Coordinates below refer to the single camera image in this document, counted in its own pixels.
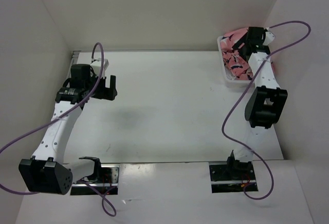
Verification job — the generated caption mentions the pink shark print shorts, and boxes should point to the pink shark print shorts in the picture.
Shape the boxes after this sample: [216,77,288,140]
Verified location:
[220,28,277,81]

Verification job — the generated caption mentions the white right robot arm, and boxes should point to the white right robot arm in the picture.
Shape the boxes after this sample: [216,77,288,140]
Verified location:
[225,27,288,180]

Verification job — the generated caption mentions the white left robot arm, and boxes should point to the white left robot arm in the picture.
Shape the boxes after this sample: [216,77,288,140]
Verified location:
[19,59,117,195]

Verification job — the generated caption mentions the white plastic basket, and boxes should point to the white plastic basket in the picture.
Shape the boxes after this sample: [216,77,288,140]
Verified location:
[217,36,250,88]

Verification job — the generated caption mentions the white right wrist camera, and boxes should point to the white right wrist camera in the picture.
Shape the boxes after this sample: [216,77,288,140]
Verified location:
[263,30,275,46]

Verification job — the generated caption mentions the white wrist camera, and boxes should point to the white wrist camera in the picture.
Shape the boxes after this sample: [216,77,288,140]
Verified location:
[90,58,109,75]
[263,30,275,46]

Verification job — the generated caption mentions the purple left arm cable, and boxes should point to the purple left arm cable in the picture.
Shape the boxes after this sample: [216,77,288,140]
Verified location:
[0,42,117,217]

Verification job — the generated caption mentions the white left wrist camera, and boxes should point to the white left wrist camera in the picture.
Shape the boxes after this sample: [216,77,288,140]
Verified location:
[90,58,109,75]

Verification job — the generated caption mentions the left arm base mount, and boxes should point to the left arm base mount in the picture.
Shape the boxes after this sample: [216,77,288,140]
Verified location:
[70,163,120,196]

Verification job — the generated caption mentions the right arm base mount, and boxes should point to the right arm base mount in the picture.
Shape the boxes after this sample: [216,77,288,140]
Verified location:
[209,162,258,194]

